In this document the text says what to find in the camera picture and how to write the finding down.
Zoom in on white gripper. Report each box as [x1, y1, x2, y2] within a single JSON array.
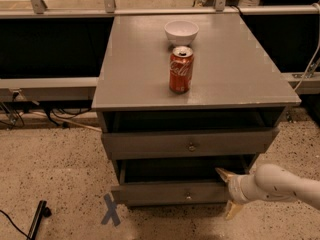
[[216, 168, 255, 220]]

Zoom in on grey drawer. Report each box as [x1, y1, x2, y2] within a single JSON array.
[[102, 128, 279, 160], [112, 156, 249, 207]]

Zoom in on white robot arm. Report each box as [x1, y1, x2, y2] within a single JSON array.
[[216, 164, 320, 220]]

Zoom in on grey top drawer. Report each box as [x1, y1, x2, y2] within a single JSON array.
[[102, 128, 279, 160]]

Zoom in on grey drawer cabinet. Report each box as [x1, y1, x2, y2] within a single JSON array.
[[91, 13, 302, 208]]

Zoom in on blue tape cross mark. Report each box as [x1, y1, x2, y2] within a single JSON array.
[[101, 194, 120, 227]]

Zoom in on red Coca-Cola can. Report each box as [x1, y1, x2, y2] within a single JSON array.
[[169, 46, 194, 94]]

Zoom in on white ceramic bowl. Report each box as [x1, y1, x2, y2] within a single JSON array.
[[164, 20, 199, 46]]

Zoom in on black bar on floor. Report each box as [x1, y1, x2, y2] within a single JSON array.
[[27, 200, 52, 240]]

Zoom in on white cable on right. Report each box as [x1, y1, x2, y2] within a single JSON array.
[[292, 2, 320, 93]]

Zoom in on grey metal railing frame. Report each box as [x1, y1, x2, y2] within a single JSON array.
[[0, 0, 320, 102]]

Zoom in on black floor cable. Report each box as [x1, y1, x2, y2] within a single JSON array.
[[0, 209, 29, 240]]

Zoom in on black cables under rail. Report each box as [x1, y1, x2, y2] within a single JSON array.
[[0, 91, 93, 130]]

